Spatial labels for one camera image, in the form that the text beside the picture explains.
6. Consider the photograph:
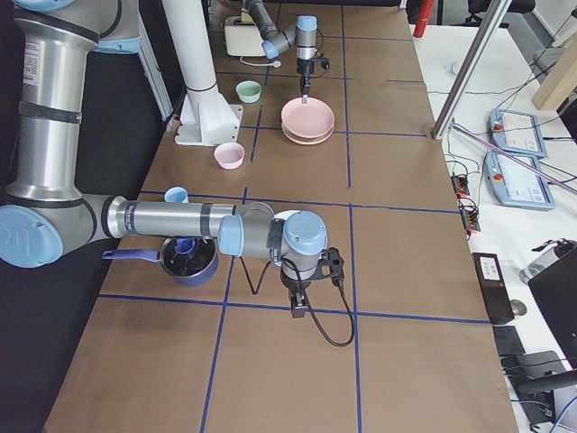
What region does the dark blue saucepan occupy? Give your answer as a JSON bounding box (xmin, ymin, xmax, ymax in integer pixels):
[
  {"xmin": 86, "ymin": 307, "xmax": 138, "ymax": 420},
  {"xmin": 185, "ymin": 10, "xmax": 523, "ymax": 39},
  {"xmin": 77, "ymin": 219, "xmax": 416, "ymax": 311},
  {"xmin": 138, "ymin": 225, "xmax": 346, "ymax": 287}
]
[{"xmin": 102, "ymin": 237, "xmax": 219, "ymax": 287}]

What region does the light blue cup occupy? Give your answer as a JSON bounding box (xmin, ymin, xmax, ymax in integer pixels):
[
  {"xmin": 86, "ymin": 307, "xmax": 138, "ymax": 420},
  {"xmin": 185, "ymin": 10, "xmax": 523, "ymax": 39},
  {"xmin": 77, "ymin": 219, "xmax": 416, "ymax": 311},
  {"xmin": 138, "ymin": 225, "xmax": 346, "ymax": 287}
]
[{"xmin": 164, "ymin": 187, "xmax": 188, "ymax": 204}]

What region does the far teach pendant tablet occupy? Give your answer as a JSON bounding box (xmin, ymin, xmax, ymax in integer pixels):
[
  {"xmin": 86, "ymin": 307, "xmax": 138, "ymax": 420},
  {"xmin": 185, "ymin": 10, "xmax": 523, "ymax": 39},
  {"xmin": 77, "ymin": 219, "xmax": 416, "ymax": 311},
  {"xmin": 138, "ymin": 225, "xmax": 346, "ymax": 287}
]
[{"xmin": 488, "ymin": 108, "xmax": 547, "ymax": 159}]

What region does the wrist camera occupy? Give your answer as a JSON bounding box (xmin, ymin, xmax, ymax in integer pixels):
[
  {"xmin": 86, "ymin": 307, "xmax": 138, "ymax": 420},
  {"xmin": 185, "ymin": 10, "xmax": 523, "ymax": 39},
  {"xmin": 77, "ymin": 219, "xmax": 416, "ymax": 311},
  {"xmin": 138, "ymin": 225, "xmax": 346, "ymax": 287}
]
[
  {"xmin": 315, "ymin": 55, "xmax": 330, "ymax": 73},
  {"xmin": 316, "ymin": 247, "xmax": 344, "ymax": 287}
]

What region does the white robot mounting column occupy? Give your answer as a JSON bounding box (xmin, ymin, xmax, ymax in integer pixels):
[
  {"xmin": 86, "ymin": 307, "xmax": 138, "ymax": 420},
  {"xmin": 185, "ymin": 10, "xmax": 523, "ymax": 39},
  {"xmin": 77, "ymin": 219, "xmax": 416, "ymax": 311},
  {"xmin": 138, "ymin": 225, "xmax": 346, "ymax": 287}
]
[{"xmin": 162, "ymin": 0, "xmax": 243, "ymax": 146}]

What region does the pink plate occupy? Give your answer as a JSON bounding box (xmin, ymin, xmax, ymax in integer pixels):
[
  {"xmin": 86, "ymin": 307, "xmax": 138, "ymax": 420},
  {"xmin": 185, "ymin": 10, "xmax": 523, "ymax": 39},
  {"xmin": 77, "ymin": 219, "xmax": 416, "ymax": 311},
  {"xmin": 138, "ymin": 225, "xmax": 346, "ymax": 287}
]
[{"xmin": 280, "ymin": 97, "xmax": 334, "ymax": 138}]

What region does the black box with label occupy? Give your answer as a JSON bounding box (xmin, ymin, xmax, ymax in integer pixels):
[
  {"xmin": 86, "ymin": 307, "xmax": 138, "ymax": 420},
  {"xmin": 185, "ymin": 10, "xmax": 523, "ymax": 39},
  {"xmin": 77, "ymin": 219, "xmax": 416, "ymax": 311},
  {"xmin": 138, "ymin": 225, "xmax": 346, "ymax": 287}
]
[{"xmin": 472, "ymin": 253, "xmax": 514, "ymax": 325}]

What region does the blue plate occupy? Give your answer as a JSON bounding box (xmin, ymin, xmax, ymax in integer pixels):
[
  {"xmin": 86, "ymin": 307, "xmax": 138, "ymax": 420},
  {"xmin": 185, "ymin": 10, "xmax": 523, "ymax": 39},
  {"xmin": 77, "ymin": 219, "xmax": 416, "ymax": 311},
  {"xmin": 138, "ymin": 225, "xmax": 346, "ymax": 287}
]
[{"xmin": 274, "ymin": 209, "xmax": 299, "ymax": 221}]

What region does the pink bowl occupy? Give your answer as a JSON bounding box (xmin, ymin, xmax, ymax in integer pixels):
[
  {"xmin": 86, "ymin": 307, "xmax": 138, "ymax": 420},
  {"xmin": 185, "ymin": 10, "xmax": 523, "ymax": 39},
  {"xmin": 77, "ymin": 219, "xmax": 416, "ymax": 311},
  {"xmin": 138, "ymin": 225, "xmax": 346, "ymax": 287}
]
[{"xmin": 214, "ymin": 143, "xmax": 245, "ymax": 170}]

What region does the aluminium frame post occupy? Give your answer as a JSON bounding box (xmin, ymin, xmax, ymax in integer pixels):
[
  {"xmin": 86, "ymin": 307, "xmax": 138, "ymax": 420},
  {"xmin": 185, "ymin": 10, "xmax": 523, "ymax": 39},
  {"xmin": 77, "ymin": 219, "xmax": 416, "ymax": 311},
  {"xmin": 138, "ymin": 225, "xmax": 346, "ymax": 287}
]
[{"xmin": 431, "ymin": 0, "xmax": 512, "ymax": 140}]

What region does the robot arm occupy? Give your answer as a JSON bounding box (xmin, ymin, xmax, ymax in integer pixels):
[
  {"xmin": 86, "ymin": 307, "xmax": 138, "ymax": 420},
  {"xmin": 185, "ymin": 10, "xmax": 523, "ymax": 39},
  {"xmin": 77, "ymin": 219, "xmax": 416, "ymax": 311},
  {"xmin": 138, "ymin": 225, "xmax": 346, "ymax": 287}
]
[
  {"xmin": 1, "ymin": 1, "xmax": 165, "ymax": 338},
  {"xmin": 243, "ymin": 0, "xmax": 317, "ymax": 104}
]

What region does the white toaster power cable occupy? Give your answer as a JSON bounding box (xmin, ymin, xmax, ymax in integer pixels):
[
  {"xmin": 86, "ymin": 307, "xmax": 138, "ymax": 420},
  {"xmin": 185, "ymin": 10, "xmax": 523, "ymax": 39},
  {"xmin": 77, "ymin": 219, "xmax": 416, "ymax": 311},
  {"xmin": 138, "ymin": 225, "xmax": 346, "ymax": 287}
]
[{"xmin": 238, "ymin": 54, "xmax": 283, "ymax": 69}]

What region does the near teach pendant tablet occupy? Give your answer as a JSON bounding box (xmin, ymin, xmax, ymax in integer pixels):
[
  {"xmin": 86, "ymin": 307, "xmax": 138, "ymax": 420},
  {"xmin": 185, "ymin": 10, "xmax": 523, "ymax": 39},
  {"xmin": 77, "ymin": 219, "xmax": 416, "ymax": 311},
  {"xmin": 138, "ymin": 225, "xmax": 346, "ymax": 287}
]
[{"xmin": 484, "ymin": 151, "xmax": 555, "ymax": 210}]

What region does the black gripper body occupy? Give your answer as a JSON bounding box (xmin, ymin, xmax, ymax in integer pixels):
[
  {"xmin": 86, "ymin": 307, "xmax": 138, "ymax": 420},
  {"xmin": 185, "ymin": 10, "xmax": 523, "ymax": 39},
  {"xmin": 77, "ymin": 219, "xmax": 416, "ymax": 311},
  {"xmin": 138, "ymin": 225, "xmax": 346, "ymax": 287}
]
[
  {"xmin": 297, "ymin": 59, "xmax": 315, "ymax": 90},
  {"xmin": 280, "ymin": 271, "xmax": 311, "ymax": 318}
]

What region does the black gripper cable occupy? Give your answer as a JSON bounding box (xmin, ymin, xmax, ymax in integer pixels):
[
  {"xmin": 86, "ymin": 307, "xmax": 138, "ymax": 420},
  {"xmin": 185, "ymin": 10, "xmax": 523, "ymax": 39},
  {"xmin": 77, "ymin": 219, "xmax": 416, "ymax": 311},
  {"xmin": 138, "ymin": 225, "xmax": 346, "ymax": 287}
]
[{"xmin": 238, "ymin": 256, "xmax": 356, "ymax": 347}]

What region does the white toaster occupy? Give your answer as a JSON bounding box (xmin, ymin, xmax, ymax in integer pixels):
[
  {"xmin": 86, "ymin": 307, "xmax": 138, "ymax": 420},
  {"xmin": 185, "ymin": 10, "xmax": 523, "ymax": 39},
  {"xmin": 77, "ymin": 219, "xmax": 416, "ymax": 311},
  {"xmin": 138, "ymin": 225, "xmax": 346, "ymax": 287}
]
[{"xmin": 224, "ymin": 16, "xmax": 265, "ymax": 57}]

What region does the teach pendant tablet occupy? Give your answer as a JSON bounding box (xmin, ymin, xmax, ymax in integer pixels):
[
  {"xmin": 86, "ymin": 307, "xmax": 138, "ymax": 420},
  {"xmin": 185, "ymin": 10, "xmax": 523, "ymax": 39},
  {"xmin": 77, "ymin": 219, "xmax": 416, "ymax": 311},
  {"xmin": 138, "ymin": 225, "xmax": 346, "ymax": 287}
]
[
  {"xmin": 488, "ymin": 108, "xmax": 547, "ymax": 159},
  {"xmin": 484, "ymin": 151, "xmax": 555, "ymax": 210}
]

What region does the green bowl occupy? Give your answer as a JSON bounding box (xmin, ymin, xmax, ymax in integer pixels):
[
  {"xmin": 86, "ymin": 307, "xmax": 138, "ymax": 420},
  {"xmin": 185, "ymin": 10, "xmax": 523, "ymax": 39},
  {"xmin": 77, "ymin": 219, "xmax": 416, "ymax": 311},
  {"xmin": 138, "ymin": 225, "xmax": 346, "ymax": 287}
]
[{"xmin": 235, "ymin": 80, "xmax": 261, "ymax": 104}]

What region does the red cylinder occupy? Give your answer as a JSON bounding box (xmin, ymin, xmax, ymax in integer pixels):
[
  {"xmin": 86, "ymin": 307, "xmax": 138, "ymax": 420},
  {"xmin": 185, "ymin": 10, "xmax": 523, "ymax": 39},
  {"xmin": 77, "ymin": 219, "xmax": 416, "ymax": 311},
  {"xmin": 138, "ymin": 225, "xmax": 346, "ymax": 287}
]
[{"xmin": 413, "ymin": 0, "xmax": 436, "ymax": 38}]

